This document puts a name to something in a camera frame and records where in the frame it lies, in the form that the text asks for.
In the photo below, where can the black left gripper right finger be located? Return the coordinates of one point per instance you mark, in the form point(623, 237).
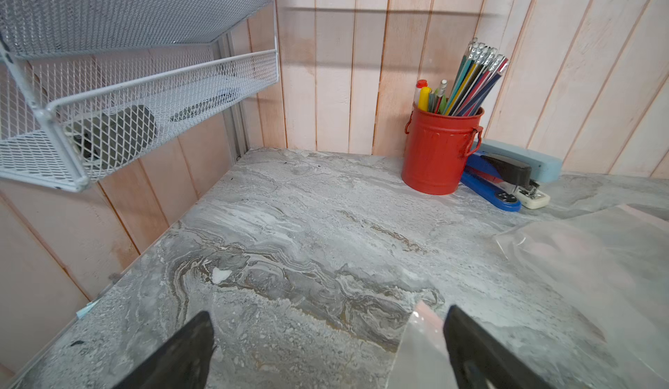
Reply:
point(478, 360)

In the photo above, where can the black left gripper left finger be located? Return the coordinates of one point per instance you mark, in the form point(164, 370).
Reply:
point(182, 362)

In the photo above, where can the clear zipper bag pink zip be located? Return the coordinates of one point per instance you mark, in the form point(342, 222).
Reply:
point(422, 359)

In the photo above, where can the light blue stapler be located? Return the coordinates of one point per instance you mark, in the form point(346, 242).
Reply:
point(542, 169)

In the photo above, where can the red metal pencil bucket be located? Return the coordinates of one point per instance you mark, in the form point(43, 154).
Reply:
point(437, 149)

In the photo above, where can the coloured pencils bunch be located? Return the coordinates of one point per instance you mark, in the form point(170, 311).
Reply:
point(480, 70)

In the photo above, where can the white wire mesh shelf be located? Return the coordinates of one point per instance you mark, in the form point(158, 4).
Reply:
point(90, 86)

